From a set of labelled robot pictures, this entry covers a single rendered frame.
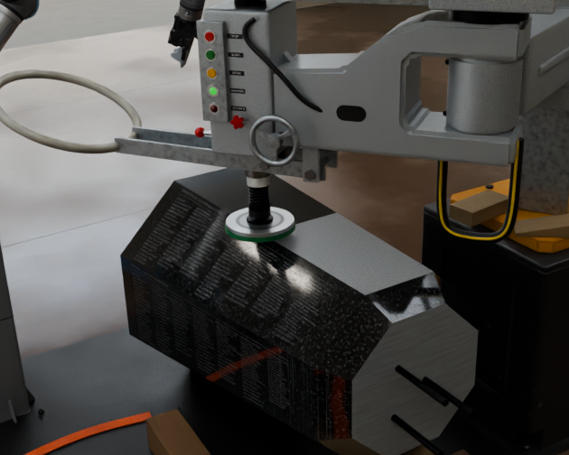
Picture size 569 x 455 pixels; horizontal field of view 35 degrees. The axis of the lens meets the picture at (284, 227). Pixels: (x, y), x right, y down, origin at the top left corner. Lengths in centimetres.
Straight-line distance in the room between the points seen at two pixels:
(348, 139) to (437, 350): 65
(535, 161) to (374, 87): 84
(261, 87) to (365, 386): 87
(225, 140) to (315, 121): 28
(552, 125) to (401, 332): 93
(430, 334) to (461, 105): 64
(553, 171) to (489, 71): 80
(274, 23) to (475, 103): 58
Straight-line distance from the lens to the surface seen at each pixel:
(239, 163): 266
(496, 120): 238
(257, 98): 251
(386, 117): 242
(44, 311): 425
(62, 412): 351
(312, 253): 267
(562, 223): 296
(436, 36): 233
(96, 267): 458
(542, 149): 305
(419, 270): 258
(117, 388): 359
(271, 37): 246
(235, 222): 276
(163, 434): 311
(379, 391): 251
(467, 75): 235
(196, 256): 298
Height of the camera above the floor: 199
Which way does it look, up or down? 24 degrees down
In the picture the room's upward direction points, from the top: 2 degrees counter-clockwise
